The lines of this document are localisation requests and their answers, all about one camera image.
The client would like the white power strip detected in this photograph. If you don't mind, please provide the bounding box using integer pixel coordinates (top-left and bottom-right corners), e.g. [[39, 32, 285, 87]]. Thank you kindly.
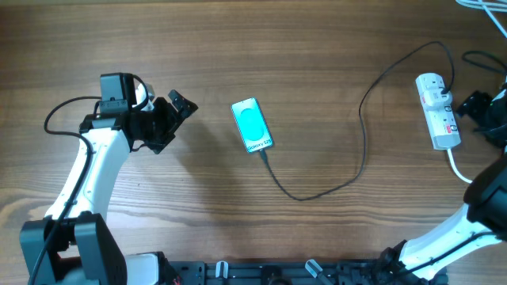
[[415, 73, 461, 150]]

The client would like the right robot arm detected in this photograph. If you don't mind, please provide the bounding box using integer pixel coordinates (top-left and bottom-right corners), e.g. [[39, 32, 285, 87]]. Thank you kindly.
[[385, 154, 506, 284]]

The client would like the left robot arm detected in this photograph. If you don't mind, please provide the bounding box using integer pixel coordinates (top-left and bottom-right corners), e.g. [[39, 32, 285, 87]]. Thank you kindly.
[[20, 73, 198, 284]]

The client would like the white cables top right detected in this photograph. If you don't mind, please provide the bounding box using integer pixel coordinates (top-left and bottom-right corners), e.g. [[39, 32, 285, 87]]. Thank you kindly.
[[454, 0, 507, 40]]

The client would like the blue Galaxy smartphone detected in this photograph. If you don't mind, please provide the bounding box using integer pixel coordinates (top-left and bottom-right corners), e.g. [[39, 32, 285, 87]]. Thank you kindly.
[[231, 97, 274, 153]]

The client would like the black charger cable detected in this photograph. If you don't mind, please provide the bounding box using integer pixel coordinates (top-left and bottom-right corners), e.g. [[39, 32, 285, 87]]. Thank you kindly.
[[259, 40, 456, 202]]

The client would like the black mounting rail base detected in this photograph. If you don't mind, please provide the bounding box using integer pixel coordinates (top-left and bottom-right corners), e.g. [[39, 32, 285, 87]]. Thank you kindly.
[[165, 260, 449, 285]]

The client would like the white charger plug adapter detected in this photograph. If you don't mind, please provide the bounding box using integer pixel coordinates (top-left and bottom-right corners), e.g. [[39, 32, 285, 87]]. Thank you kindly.
[[420, 89, 452, 110]]

